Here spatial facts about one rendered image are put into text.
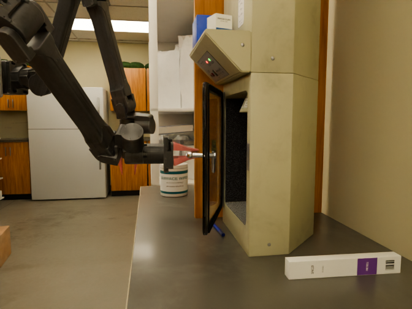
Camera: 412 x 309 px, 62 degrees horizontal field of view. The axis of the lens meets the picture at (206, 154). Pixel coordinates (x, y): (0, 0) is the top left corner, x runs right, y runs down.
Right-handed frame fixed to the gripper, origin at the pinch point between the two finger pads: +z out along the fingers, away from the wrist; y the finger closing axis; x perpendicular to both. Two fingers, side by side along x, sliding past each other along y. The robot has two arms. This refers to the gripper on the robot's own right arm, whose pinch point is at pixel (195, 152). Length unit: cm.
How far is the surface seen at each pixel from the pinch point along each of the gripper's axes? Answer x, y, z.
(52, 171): 472, -74, -173
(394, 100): -8, 15, 55
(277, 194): -12.9, -9.5, 19.7
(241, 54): -13.1, 25.2, 9.5
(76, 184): 472, -96, -136
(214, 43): -12.9, 27.6, 3.0
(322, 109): 25, 13, 50
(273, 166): -12.9, -2.3, 18.3
